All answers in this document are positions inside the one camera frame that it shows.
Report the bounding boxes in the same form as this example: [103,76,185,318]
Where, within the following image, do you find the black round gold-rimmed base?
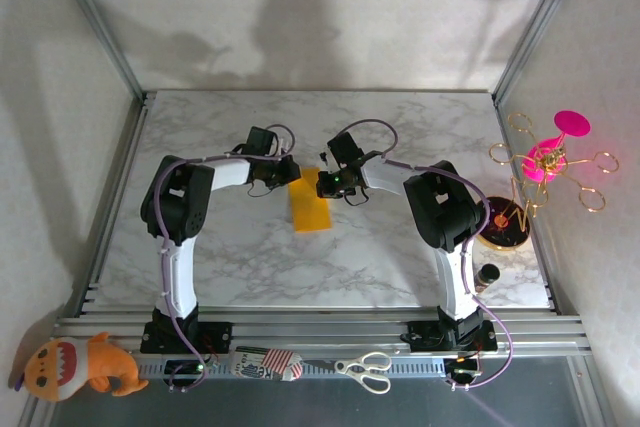
[474,195,531,250]

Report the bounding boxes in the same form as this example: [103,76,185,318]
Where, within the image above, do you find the small dark bottle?
[473,263,501,296]

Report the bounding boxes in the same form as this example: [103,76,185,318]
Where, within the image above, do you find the crumpled striped printed package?
[230,345,304,382]

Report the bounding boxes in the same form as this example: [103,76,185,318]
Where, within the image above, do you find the pink plastic wine glass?
[521,110,592,184]

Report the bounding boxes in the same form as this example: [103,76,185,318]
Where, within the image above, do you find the orange plush shark toy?
[8,331,150,402]

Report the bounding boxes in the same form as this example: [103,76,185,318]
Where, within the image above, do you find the thin black right gripper wire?
[343,188,372,207]

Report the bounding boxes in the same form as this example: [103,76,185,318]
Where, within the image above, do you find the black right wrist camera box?
[327,130,366,167]

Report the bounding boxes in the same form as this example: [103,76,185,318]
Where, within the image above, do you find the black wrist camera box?
[243,125,281,157]
[327,130,366,167]

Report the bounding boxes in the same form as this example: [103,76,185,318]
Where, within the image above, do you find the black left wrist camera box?
[243,125,281,157]

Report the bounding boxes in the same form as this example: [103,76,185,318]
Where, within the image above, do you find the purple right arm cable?
[327,118,514,391]

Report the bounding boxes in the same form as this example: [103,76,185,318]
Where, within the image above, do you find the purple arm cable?
[152,123,297,393]
[327,118,514,391]

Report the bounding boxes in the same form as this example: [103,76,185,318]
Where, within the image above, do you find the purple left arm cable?
[152,123,297,393]

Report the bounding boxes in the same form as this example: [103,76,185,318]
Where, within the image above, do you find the aluminium front rail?
[52,314,591,354]

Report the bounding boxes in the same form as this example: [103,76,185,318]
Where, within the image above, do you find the aluminium side rail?
[492,96,559,311]
[74,94,157,318]

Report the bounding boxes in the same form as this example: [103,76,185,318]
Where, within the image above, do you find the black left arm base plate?
[139,319,234,354]

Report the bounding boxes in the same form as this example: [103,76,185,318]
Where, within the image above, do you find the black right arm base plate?
[407,319,498,352]

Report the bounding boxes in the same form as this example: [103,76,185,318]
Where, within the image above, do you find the grey slotted cable duct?
[134,356,447,379]

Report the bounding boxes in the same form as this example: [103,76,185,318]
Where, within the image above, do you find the white handled scissors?
[333,351,393,395]

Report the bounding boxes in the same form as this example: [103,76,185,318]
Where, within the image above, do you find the gold wire glass rack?
[488,111,621,221]

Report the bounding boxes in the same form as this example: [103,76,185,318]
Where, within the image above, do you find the aluminium frame post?
[492,0,586,103]
[47,0,147,98]

